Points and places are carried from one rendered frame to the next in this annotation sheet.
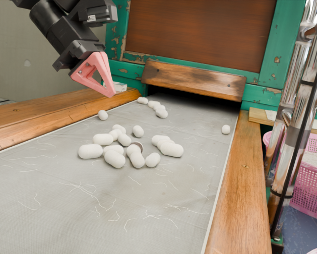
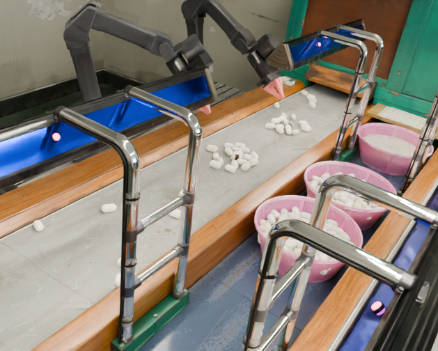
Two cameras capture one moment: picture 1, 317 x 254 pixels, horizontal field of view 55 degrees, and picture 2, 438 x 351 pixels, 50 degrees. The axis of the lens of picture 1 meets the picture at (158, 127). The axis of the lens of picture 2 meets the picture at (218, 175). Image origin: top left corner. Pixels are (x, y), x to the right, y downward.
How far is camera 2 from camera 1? 1.26 m
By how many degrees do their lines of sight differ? 21
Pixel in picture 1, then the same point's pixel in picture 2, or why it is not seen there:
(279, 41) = (402, 60)
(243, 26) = not seen: hidden behind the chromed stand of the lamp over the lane
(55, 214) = (259, 145)
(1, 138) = (236, 117)
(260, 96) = (386, 96)
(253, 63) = (384, 72)
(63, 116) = (257, 106)
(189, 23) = not seen: hidden behind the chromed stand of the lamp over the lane
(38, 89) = (220, 54)
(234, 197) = (317, 147)
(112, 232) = (275, 151)
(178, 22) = not seen: hidden behind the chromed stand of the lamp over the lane
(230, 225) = (310, 153)
